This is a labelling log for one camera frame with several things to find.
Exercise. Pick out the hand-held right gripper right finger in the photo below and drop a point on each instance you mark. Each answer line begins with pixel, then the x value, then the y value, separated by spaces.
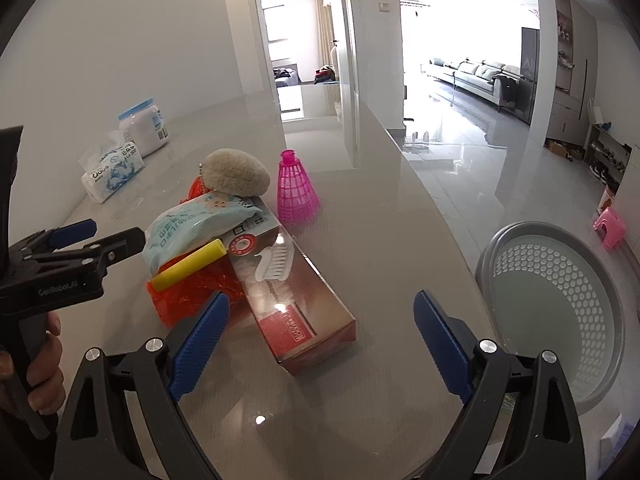
pixel 440 345

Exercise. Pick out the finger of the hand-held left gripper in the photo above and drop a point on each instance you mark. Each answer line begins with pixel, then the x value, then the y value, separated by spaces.
pixel 120 242
pixel 75 231

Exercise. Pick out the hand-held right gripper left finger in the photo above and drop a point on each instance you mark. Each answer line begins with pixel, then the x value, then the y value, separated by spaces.
pixel 200 345

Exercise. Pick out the orange plastic bag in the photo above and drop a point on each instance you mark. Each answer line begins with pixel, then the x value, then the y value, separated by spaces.
pixel 212 277

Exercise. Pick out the yellow foam cylinder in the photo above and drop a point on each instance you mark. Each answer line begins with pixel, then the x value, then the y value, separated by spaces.
pixel 190 265

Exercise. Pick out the light blue wipes packet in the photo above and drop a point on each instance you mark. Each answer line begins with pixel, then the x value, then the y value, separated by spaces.
pixel 195 225

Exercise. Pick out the red toothpaste box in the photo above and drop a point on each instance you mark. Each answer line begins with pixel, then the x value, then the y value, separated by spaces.
pixel 295 300

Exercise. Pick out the grey perforated basket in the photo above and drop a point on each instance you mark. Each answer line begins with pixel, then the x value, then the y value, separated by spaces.
pixel 540 300

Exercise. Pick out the beige plush pouch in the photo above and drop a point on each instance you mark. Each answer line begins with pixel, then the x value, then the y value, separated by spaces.
pixel 235 172

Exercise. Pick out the person's left hand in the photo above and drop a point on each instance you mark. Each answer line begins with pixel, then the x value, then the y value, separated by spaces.
pixel 47 370

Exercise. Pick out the white blue tissue pack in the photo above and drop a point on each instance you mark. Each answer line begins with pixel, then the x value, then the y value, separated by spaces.
pixel 112 172

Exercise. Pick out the white jar with blue lid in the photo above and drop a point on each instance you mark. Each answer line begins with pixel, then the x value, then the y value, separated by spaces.
pixel 145 132

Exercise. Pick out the pink plastic mesh cone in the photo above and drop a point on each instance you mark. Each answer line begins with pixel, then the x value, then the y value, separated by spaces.
pixel 297 195

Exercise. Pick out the pink plastic stool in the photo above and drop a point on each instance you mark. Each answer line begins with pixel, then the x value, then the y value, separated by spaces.
pixel 611 227

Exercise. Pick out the orange wicker bin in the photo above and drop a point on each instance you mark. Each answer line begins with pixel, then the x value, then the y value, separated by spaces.
pixel 606 202

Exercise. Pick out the brown cardboard box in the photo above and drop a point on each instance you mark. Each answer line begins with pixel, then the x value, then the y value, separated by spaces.
pixel 562 150

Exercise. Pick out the bed with dark bedding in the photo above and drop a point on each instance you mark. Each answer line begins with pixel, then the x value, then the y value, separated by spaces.
pixel 285 76

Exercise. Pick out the shoe rack with shoes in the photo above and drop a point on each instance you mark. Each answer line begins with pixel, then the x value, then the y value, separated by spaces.
pixel 607 155

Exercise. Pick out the pile of dark clothes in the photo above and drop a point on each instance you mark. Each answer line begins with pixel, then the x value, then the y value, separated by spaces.
pixel 325 75

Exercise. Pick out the dark jacket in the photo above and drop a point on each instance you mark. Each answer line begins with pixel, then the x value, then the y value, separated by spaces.
pixel 506 87

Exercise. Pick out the light grey sofa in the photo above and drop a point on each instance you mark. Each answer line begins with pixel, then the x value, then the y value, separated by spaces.
pixel 475 72

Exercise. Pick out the white room door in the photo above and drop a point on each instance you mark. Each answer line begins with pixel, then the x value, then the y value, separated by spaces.
pixel 347 85

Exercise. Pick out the white paper bag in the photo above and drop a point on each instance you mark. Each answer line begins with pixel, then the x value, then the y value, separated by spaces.
pixel 596 112

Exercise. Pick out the dark tall fridge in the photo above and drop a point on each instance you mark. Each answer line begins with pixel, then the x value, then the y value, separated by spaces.
pixel 529 75

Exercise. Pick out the beige curtain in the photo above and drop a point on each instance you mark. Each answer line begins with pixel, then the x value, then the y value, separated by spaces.
pixel 325 30

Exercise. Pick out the tall grey shelf cabinet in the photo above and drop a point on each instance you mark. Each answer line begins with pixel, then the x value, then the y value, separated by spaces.
pixel 570 60

